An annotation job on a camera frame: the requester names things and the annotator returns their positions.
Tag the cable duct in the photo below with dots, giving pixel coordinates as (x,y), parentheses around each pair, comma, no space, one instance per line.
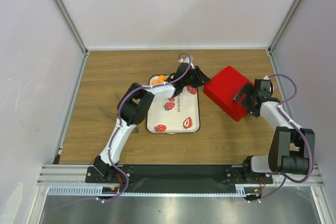
(257,191)
(84,190)

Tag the left cable duct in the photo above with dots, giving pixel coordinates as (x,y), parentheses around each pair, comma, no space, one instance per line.
(84,190)

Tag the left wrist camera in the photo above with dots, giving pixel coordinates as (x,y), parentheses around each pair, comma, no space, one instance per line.
(188,60)

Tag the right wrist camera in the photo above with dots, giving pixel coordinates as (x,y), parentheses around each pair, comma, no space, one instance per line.
(267,85)

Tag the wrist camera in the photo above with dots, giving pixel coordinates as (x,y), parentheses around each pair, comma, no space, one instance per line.
(188,60)
(267,85)

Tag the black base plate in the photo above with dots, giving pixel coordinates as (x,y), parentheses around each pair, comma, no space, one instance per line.
(189,179)

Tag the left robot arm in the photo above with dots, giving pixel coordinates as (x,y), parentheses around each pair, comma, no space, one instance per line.
(133,109)

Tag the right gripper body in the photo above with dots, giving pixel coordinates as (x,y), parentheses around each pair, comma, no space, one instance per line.
(247,102)

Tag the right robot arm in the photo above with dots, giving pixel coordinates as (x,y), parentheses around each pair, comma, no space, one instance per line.
(292,148)

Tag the metal serving tongs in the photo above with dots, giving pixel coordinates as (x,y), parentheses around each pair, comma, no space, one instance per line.
(110,112)

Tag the red box lid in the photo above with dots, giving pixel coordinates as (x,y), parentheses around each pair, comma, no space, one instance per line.
(223,88)

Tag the waffle cookie top left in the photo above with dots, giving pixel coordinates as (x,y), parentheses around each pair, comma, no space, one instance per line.
(155,82)

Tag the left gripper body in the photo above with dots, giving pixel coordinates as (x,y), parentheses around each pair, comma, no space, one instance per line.
(194,80)

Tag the right cable duct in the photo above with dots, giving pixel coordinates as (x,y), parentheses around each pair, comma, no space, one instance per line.
(257,191)

